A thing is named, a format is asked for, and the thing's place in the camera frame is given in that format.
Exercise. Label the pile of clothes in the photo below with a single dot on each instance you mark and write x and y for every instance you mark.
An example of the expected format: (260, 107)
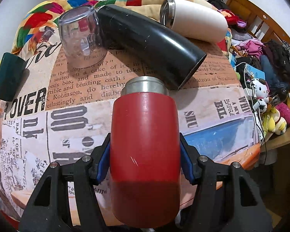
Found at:
(270, 57)

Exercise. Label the red steel thermos cup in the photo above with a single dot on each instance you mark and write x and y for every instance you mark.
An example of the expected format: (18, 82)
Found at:
(145, 157)

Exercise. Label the colourful patchwork blanket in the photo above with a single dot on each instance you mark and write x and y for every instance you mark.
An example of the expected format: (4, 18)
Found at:
(48, 12)

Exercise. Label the yellow plush toy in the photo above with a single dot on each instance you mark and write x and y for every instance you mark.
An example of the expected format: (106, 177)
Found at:
(273, 122)

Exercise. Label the white thermos bottle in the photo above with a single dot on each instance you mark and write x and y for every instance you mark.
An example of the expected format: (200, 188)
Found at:
(193, 20)

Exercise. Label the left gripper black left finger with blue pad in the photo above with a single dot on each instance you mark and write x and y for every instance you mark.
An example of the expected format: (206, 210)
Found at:
(48, 207)

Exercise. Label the wooden headboard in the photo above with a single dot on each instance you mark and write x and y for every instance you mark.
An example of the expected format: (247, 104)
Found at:
(259, 23)

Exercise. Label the clear plastic cup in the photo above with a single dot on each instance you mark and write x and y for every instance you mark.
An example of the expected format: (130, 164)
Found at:
(82, 38)

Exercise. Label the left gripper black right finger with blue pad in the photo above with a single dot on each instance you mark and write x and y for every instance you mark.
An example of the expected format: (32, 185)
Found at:
(226, 198)

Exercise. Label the black thermos bottle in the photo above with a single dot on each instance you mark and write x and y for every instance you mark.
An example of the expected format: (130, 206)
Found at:
(174, 58)

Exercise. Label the hello kitty plush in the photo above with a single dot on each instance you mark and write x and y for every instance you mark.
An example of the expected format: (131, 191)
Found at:
(260, 95)

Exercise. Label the dark green cup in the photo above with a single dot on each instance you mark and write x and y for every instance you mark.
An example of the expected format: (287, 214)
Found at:
(11, 71)

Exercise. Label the newspaper print tablecloth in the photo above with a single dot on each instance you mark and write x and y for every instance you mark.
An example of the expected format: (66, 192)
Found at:
(62, 113)

